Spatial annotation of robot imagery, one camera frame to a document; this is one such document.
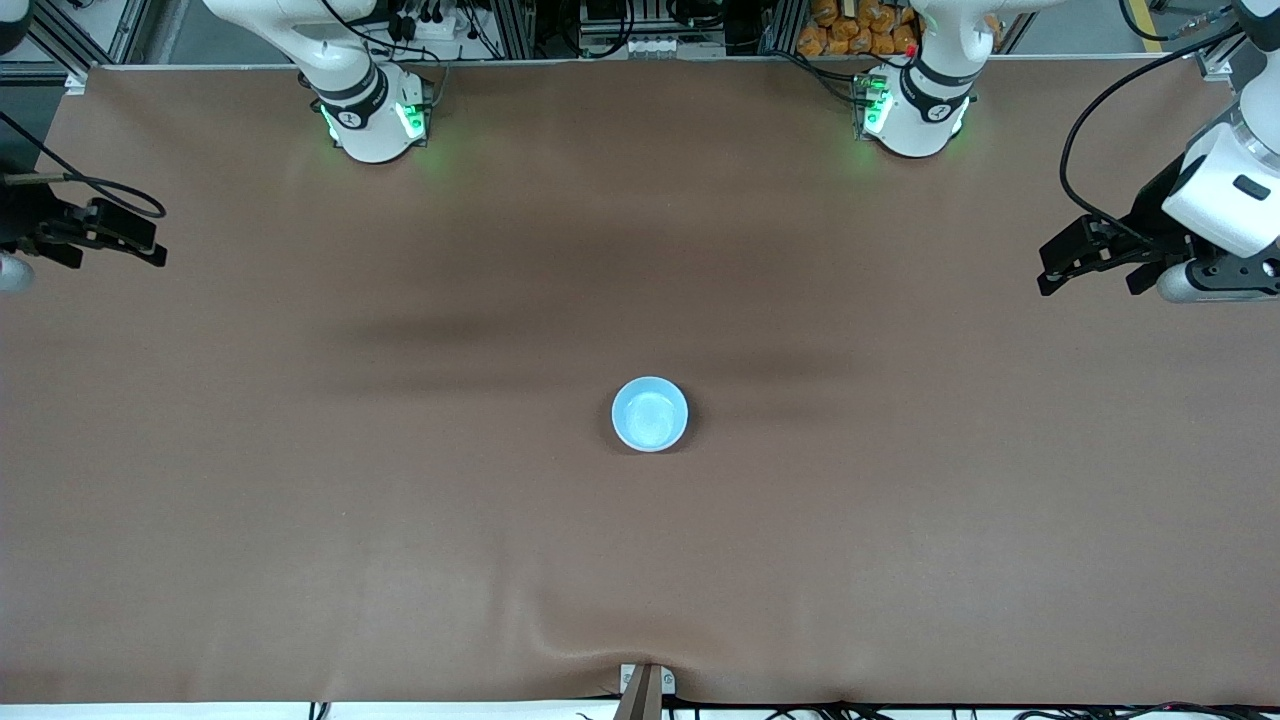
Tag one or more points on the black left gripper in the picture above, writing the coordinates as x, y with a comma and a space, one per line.
1149, 226

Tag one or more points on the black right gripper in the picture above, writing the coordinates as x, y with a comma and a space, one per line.
22, 219

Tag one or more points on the blue bowl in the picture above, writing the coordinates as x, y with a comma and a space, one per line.
650, 415

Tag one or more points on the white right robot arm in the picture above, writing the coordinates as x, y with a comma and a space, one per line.
370, 120

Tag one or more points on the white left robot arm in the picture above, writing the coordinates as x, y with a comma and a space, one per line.
915, 110

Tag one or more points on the orange snack packets bag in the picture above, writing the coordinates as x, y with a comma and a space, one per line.
840, 30

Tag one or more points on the white power strip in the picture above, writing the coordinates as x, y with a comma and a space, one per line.
425, 25

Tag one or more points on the brown table cloth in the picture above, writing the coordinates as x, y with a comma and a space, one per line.
640, 250

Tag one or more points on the white connector strip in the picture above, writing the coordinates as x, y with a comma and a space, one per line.
655, 46

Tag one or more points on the aluminium frame profile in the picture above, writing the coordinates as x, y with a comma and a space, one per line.
130, 30
1215, 65

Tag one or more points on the aluminium frame post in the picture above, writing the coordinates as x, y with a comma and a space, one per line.
515, 25
780, 25

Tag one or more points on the grey metal clamp bracket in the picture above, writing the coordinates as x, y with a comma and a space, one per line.
668, 682

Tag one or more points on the brown mount post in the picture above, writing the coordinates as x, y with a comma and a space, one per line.
640, 700

